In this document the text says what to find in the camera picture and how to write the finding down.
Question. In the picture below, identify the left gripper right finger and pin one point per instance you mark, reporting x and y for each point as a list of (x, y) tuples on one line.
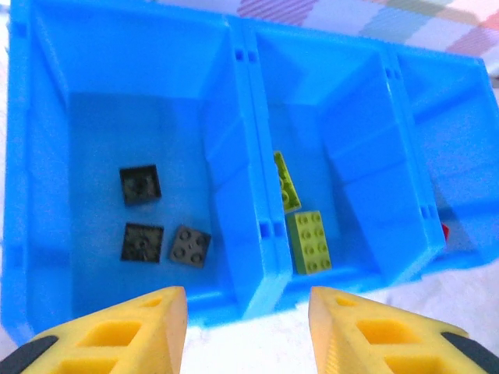
[(390, 343)]

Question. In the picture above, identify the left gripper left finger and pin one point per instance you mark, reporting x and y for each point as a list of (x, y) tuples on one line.
[(117, 343)]

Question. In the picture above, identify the small black lego brick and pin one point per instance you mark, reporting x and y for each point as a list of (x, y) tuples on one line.
[(190, 246), (140, 186), (142, 242)]

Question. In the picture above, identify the lime green lego brick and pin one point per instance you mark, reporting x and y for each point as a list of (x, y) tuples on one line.
[(310, 243), (287, 187)]

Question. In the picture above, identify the blue plastic bin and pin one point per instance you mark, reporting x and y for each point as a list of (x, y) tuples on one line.
[(460, 136), (117, 117), (351, 136)]

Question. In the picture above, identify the red lego brick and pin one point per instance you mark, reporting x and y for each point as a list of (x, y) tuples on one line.
[(445, 231)]

